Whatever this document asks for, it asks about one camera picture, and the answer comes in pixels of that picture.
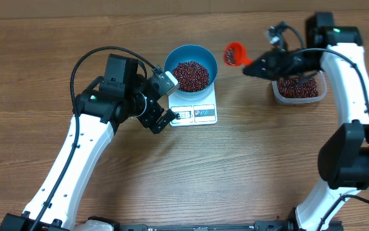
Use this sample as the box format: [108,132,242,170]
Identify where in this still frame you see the red beans in bowl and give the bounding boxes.
[173,61,210,92]

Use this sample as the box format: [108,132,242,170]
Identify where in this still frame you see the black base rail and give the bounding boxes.
[74,210,344,231]

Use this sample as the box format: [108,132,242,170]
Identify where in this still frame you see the teal plastic bowl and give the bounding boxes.
[164,44,218,87]

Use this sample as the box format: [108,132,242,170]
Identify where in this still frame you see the red adzuki beans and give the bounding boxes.
[276,77,319,98]

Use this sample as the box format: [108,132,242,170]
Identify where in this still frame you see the clear plastic food container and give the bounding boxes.
[271,71,327,105]

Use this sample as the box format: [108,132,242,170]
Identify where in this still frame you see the white digital kitchen scale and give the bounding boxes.
[168,83,218,127]

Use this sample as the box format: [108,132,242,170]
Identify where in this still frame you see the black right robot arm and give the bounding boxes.
[243,12,369,230]

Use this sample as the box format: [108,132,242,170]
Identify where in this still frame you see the orange scoop with blue handle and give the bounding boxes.
[223,42,253,66]

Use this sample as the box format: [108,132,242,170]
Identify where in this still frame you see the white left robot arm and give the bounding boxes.
[0,54,179,231]

